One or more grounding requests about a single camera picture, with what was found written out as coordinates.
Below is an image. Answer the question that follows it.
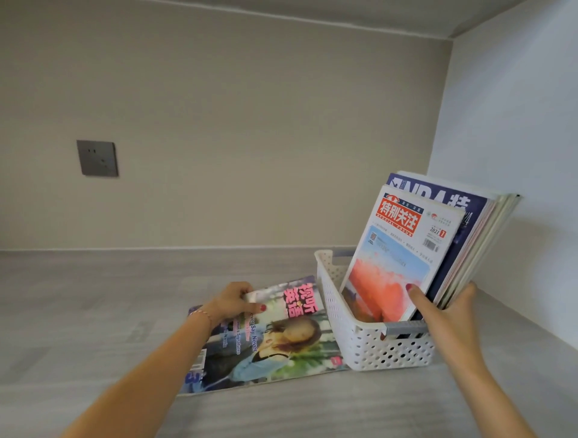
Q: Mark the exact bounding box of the pink-edged thin magazine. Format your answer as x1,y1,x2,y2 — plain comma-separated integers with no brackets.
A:
433,199,499,309

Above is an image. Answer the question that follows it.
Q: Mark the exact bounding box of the person's right hand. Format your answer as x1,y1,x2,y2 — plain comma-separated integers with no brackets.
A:
406,282,487,378

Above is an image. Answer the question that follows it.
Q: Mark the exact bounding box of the dark blue magazine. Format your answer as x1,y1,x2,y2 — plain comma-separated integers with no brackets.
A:
386,173,491,308

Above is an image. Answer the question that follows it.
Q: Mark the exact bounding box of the person's left hand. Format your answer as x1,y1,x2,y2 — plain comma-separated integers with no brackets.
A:
197,282,268,333

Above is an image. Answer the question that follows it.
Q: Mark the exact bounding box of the red and white magazine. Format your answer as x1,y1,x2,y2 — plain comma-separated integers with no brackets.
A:
339,184,467,324

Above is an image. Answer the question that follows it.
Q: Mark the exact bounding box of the white perforated plastic basket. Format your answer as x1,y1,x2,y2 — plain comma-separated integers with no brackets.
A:
314,249,437,372

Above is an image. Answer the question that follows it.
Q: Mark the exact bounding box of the grey wall socket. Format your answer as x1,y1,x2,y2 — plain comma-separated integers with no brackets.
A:
76,139,119,178

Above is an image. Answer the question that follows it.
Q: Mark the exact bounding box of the blue-edged magazine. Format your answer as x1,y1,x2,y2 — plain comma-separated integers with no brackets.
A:
177,306,210,396

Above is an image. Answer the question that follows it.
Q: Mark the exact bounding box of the magazine with woman cover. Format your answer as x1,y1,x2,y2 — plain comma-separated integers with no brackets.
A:
199,275,349,392

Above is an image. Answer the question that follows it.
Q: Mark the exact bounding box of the person's left forearm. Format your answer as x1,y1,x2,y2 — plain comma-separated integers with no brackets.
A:
60,311,212,438

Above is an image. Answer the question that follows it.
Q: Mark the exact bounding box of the person's right forearm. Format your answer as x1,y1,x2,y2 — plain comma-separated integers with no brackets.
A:
445,363,539,438

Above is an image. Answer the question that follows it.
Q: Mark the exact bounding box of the grey-edged white book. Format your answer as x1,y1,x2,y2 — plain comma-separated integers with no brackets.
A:
396,170,523,312

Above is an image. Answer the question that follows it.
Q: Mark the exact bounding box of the thin beaded bracelet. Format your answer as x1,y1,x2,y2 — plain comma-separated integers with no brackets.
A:
188,308,213,331

